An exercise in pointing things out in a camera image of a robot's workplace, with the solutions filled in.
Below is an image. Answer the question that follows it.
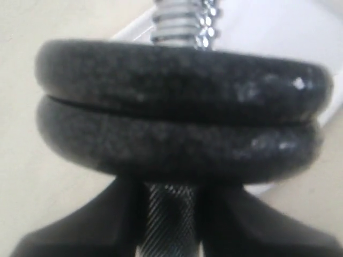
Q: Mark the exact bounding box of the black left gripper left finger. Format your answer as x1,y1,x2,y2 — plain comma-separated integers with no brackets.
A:
12,178,146,257

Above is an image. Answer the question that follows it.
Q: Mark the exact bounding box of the white rectangular tray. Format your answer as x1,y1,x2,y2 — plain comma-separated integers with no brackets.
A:
111,0,343,198

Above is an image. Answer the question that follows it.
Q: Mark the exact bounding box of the chrome threaded dumbbell bar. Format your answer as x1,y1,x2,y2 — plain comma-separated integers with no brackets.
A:
138,1,220,256

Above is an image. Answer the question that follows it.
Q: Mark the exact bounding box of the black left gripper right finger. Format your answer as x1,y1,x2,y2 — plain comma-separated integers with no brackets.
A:
198,187,342,257

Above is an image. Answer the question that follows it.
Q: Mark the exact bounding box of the black weight plate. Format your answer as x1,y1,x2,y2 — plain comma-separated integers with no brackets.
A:
35,40,333,125
36,96,322,184

